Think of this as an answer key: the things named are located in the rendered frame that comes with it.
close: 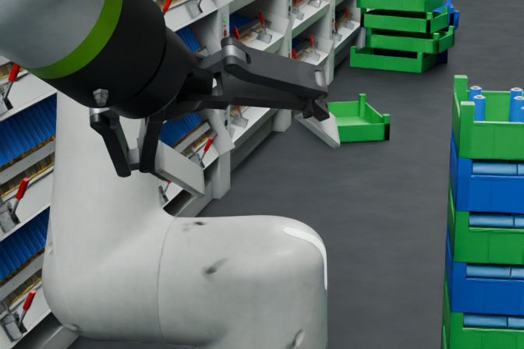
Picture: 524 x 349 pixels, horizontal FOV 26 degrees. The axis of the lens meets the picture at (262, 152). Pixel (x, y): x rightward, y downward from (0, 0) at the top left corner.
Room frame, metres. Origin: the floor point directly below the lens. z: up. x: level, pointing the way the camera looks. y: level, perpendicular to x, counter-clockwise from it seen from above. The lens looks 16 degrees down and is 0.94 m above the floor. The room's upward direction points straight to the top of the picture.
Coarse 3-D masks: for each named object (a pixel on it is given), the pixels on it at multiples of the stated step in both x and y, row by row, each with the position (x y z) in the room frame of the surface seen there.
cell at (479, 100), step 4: (476, 96) 1.67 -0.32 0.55; (480, 96) 1.66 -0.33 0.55; (476, 100) 1.66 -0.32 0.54; (480, 100) 1.66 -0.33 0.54; (484, 100) 1.66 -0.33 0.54; (476, 104) 1.66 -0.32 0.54; (480, 104) 1.66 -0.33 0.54; (484, 104) 1.66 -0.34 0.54; (476, 108) 1.66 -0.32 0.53; (480, 108) 1.66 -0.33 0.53; (484, 108) 1.66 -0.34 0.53; (476, 112) 1.66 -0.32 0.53; (480, 112) 1.66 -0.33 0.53; (484, 112) 1.66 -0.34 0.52; (476, 116) 1.66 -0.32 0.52; (480, 116) 1.66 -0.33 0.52; (476, 120) 1.66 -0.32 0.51; (480, 120) 1.66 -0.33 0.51
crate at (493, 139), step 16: (464, 80) 1.74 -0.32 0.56; (464, 96) 1.74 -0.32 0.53; (496, 96) 1.75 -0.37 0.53; (464, 112) 1.57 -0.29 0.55; (496, 112) 1.75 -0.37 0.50; (464, 128) 1.57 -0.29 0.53; (480, 128) 1.56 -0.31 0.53; (496, 128) 1.56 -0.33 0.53; (512, 128) 1.56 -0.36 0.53; (464, 144) 1.57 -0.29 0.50; (480, 144) 1.56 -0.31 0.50; (496, 144) 1.56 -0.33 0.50; (512, 144) 1.56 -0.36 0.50
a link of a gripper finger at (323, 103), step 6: (318, 72) 0.87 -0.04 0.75; (318, 78) 0.87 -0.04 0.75; (318, 84) 0.87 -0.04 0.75; (324, 84) 0.87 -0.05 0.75; (300, 96) 0.88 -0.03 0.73; (312, 102) 0.88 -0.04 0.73; (318, 102) 0.89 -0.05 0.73; (324, 102) 0.90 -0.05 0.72; (318, 108) 0.89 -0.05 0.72; (324, 108) 0.90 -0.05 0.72; (318, 114) 0.90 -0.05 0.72; (324, 114) 0.90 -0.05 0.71; (318, 120) 0.90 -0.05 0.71
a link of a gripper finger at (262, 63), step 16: (240, 48) 0.84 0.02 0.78; (224, 64) 0.82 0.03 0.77; (240, 64) 0.83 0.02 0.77; (256, 64) 0.84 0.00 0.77; (272, 64) 0.85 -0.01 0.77; (288, 64) 0.86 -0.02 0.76; (304, 64) 0.87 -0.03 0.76; (256, 80) 0.84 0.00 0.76; (272, 80) 0.84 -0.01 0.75; (288, 80) 0.85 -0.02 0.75; (304, 80) 0.86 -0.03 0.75; (304, 96) 0.86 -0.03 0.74; (320, 96) 0.86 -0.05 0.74
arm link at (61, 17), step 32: (0, 0) 0.67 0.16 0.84; (32, 0) 0.69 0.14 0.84; (64, 0) 0.71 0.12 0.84; (96, 0) 0.74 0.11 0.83; (0, 32) 0.69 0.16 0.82; (32, 32) 0.70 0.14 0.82; (64, 32) 0.72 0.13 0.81; (96, 32) 0.74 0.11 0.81; (32, 64) 0.74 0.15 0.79; (64, 64) 0.74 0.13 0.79
